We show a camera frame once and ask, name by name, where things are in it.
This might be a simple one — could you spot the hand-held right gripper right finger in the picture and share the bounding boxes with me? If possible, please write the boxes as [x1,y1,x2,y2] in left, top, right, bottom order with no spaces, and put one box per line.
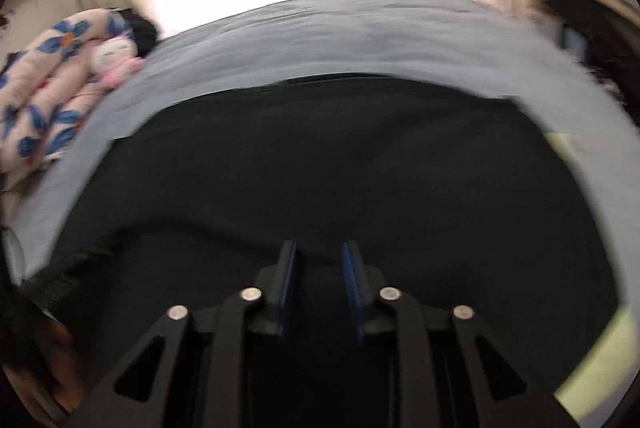
[341,239,572,428]

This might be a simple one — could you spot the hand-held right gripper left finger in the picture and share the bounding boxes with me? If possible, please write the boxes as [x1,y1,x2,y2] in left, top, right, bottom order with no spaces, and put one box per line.
[65,239,304,428]

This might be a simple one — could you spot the light green and black jacket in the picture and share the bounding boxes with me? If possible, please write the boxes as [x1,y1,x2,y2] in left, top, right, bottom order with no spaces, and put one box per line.
[30,75,635,428]

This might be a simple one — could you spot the grey-blue bed blanket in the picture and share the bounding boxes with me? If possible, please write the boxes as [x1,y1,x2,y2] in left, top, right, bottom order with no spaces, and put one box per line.
[7,0,640,287]

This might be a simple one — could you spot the pink and white plush toy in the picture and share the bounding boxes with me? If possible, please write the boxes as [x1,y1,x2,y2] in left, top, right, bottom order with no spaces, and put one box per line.
[92,35,147,87]

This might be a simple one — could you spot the dark cloth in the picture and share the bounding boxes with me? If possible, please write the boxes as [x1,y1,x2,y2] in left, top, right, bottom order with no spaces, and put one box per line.
[119,8,162,55]

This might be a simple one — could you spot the black chair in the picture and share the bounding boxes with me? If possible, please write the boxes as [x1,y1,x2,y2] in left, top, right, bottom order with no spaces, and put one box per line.
[544,0,640,130]

